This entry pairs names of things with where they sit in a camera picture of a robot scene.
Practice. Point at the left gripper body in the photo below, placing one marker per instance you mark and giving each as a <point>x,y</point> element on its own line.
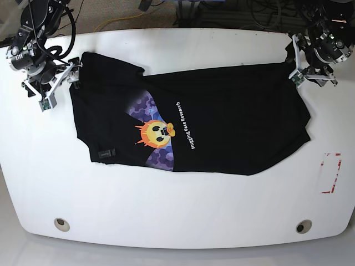
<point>329,43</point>

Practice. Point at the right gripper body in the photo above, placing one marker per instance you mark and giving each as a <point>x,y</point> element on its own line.
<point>25,54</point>

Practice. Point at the black printed T-shirt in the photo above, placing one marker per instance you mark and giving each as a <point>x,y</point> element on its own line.
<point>238,119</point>

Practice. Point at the red tape rectangle marker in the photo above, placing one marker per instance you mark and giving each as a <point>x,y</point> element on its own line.
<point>328,172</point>

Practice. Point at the left table grommet hole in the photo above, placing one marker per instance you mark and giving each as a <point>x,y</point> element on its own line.
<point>61,224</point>

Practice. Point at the table grommet hole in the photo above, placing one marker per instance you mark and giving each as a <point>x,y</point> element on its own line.
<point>304,226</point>
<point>61,224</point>

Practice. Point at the right table grommet hole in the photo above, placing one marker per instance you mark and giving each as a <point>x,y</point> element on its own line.
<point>304,226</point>

